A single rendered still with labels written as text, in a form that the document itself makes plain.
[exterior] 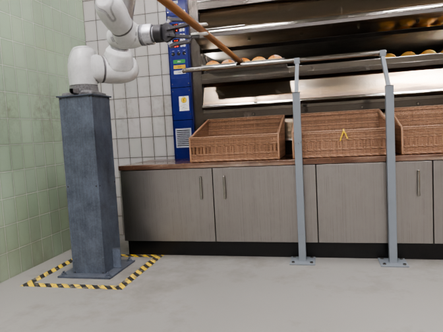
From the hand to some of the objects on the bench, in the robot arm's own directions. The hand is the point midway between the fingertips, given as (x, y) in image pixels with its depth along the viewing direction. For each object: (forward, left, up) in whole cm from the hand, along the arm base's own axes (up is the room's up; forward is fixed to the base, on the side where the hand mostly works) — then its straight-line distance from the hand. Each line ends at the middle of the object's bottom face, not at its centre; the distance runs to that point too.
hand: (199, 29), depth 178 cm
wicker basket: (+119, +93, -61) cm, 163 cm away
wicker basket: (-3, +94, -61) cm, 112 cm away
